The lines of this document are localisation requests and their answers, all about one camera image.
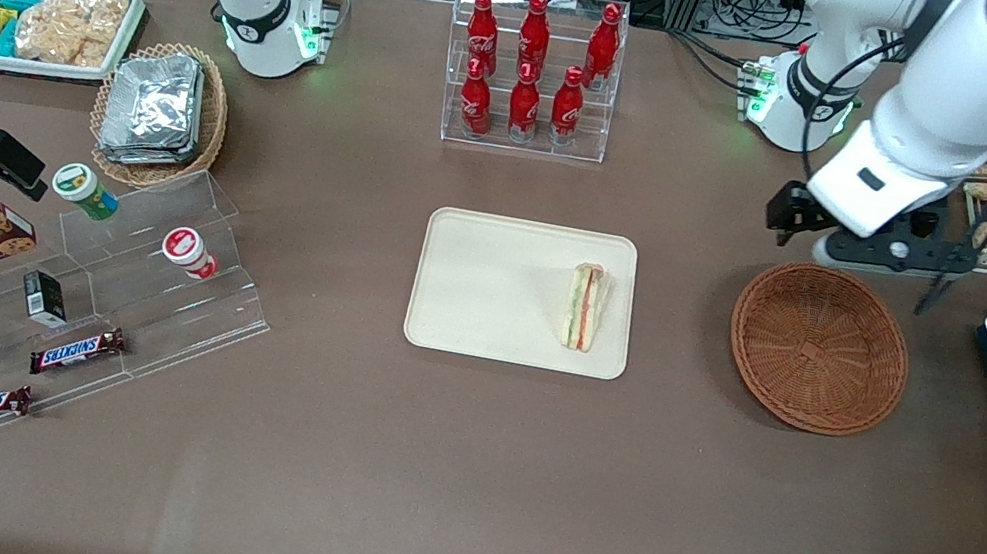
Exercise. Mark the triangular sandwich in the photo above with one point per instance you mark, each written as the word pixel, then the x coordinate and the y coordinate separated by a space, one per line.
pixel 586 309

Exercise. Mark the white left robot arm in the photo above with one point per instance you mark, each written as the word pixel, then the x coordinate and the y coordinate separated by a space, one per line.
pixel 954 84

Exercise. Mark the empty brown wicker basket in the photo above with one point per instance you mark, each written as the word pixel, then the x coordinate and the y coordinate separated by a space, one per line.
pixel 818 350

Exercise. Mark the wicker basket with foil packs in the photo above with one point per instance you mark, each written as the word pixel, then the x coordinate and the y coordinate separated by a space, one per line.
pixel 213 126

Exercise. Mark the cream plastic tray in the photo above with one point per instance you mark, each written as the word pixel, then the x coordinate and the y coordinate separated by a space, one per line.
pixel 492 287

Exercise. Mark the green yogurt cup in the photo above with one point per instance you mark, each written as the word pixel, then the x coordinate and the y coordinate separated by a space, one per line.
pixel 84 190

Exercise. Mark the white plastic snack bin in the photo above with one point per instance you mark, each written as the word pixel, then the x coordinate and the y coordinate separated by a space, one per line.
pixel 32 72

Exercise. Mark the small black carton box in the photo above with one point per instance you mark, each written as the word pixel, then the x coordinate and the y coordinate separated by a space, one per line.
pixel 46 298

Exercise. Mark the silver foil wrapped pack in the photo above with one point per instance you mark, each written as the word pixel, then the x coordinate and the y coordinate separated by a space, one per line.
pixel 153 161
pixel 154 100

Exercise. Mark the clear bag of crackers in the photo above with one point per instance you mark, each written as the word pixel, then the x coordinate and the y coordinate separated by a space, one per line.
pixel 71 25

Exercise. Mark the clear acrylic stepped stand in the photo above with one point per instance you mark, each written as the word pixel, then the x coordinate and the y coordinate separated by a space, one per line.
pixel 143 307

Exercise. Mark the red strawberry yogurt cup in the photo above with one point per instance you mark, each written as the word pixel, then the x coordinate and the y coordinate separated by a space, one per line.
pixel 188 252

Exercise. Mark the red Coca-Cola bottle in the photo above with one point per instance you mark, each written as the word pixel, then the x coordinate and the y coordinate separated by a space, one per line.
pixel 476 106
pixel 534 35
pixel 523 110
pixel 481 26
pixel 566 115
pixel 603 45

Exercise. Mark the clear acrylic bottle rack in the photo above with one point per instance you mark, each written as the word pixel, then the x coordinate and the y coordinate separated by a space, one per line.
pixel 537 147

